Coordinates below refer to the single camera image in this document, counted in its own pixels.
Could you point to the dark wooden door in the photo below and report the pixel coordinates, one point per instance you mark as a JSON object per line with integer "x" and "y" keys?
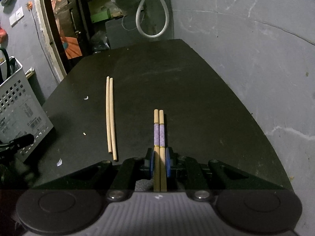
{"x": 83, "y": 17}

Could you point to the grey cabinet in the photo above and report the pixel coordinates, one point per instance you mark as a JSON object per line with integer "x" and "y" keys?
{"x": 118, "y": 33}

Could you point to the wooden kitchen counter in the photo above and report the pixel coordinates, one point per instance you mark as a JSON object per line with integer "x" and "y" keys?
{"x": 29, "y": 71}

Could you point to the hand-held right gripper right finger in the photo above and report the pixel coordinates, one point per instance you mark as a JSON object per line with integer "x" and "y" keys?
{"x": 168, "y": 163}

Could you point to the plain wooden chopstick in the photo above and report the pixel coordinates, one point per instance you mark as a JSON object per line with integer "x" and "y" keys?
{"x": 112, "y": 123}
{"x": 107, "y": 115}

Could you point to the white perforated utensil basket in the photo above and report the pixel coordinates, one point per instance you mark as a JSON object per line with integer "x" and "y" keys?
{"x": 19, "y": 75}

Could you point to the orange wall plug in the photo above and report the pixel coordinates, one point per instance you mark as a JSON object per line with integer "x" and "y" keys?
{"x": 29, "y": 5}

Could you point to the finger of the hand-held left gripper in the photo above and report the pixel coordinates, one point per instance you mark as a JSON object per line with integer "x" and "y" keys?
{"x": 23, "y": 140}

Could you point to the large red mesh bag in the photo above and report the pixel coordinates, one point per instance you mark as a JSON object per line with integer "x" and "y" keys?
{"x": 2, "y": 35}

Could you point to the white wall switch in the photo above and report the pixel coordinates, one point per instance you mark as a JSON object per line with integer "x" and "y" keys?
{"x": 17, "y": 16}

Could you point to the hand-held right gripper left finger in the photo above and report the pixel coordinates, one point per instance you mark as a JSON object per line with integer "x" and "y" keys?
{"x": 152, "y": 164}

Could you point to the white door frame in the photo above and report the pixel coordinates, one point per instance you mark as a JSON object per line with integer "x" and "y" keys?
{"x": 41, "y": 29}

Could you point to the green box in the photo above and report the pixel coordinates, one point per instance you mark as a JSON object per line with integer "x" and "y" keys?
{"x": 99, "y": 16}

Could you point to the crumpled plastic bag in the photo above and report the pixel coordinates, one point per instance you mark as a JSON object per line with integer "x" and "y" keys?
{"x": 99, "y": 40}

